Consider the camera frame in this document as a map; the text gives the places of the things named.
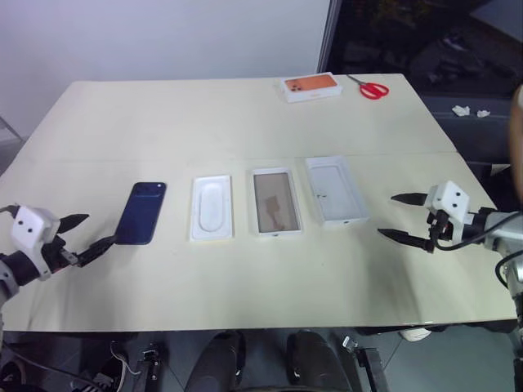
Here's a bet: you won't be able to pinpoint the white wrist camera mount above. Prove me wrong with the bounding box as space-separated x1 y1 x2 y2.
423 180 472 242
11 206 60 281

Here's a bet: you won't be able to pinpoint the white moulded tray insert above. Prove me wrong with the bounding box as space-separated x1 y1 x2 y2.
189 174 237 243

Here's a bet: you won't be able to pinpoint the white box with brown sheet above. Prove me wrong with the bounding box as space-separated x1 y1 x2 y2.
246 166 306 238

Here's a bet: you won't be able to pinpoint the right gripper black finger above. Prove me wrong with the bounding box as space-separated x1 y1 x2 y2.
377 227 435 254
390 191 428 207

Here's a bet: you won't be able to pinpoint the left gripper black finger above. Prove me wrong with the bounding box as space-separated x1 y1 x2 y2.
57 212 91 236
76 233 120 269

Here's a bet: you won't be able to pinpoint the white phone box lid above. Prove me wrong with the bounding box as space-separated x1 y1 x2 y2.
305 154 371 228

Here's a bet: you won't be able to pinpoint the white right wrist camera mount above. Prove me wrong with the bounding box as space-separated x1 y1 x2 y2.
423 180 472 242

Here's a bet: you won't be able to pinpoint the white rounded object under table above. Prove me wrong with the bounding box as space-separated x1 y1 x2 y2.
399 325 433 342

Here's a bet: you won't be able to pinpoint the black metal stand frame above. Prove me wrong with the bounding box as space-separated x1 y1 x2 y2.
136 341 165 392
341 335 390 392

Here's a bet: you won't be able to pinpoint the thin white wire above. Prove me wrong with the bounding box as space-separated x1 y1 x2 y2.
109 341 141 376

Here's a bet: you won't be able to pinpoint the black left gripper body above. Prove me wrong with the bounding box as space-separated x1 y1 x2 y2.
40 233 80 274

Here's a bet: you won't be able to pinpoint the grey partition post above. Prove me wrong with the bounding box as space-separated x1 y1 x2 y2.
316 0 341 75

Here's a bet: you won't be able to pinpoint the dark blue smartphone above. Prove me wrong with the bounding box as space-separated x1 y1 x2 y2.
115 181 168 247

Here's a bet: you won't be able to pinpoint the orange printed phone box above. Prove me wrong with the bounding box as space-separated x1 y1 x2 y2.
282 73 344 105

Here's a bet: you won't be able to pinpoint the dark rounded shape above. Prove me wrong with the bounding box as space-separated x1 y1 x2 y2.
285 328 349 392
190 329 247 392

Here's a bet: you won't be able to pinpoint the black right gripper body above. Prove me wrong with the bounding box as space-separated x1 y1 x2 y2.
426 209 455 247

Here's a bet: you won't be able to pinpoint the red handled scissors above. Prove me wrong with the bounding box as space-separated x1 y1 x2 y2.
346 73 391 100

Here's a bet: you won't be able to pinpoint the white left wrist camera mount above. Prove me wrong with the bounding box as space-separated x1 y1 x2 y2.
11 206 60 281

